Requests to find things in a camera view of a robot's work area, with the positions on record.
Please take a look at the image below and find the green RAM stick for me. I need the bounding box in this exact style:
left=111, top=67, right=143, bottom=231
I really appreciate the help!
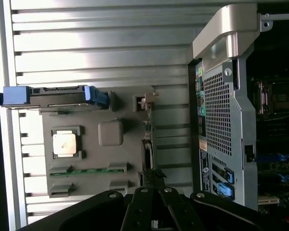
left=49, top=167, right=126, bottom=176

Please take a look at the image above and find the grey plastic parts rack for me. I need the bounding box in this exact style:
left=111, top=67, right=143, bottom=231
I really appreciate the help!
left=39, top=84, right=157, bottom=199

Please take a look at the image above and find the silver CPU chip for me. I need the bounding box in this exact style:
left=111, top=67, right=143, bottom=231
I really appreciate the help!
left=52, top=133, right=77, bottom=159

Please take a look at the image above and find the open black PC case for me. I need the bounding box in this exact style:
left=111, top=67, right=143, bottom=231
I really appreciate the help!
left=186, top=3, right=289, bottom=212

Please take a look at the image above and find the green motherboard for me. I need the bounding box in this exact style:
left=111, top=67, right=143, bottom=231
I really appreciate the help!
left=255, top=77, right=289, bottom=210

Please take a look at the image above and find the hard disk with blue carrier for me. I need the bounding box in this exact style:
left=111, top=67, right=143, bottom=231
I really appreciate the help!
left=0, top=85, right=113, bottom=114

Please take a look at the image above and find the metal CPU socket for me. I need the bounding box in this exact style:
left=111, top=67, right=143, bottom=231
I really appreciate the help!
left=256, top=80, right=289, bottom=115

